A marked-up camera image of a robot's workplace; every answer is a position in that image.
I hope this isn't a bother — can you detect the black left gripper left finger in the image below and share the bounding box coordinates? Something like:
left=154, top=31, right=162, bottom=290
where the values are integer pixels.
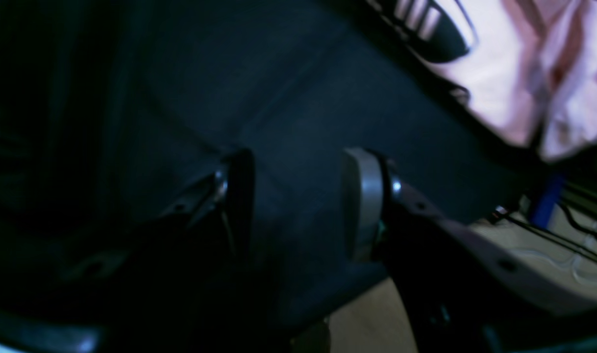
left=0, top=149, right=255, bottom=353

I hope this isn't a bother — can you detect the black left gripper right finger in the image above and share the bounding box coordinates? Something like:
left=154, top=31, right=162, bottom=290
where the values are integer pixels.
left=342, top=148, right=597, bottom=353

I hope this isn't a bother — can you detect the pale pink T-shirt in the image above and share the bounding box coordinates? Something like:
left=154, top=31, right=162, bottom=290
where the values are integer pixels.
left=368, top=0, right=597, bottom=162

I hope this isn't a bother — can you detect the black table cloth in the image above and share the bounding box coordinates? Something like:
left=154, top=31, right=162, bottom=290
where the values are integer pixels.
left=0, top=0, right=539, bottom=330

